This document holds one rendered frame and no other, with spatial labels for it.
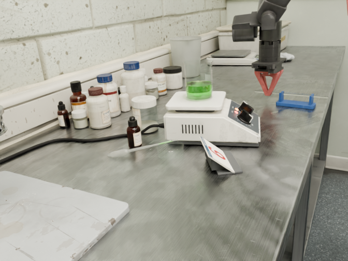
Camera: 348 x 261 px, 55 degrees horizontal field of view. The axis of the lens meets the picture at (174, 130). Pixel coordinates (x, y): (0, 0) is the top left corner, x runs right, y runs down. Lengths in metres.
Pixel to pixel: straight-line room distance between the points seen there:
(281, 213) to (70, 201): 0.32
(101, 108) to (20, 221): 0.40
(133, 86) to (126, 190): 0.47
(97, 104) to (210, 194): 0.42
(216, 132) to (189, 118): 0.06
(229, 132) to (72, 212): 0.34
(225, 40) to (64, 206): 1.41
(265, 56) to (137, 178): 0.51
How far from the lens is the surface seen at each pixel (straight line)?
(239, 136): 0.69
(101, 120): 0.86
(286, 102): 0.98
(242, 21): 0.94
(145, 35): 1.36
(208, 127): 0.69
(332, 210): 1.92
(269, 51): 0.94
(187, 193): 0.55
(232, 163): 0.63
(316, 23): 2.09
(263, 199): 0.54
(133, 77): 0.99
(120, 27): 1.24
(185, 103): 0.71
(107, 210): 0.52
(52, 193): 0.59
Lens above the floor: 1.04
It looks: 21 degrees down
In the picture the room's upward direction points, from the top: 4 degrees counter-clockwise
